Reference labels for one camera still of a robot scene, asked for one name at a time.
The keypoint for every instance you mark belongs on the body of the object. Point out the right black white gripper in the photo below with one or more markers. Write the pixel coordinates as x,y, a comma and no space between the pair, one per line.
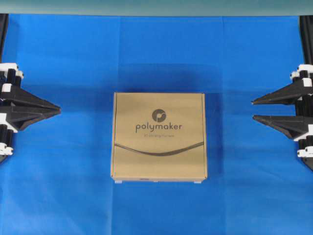
300,127

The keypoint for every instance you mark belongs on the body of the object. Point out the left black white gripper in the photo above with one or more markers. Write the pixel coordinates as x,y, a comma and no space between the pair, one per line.
17,118

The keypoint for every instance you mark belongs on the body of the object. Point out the brown polymaker cardboard box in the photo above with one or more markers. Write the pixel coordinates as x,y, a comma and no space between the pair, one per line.
159,137

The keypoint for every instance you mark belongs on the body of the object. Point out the blue table cloth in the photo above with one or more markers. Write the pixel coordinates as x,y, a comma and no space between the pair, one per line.
58,180

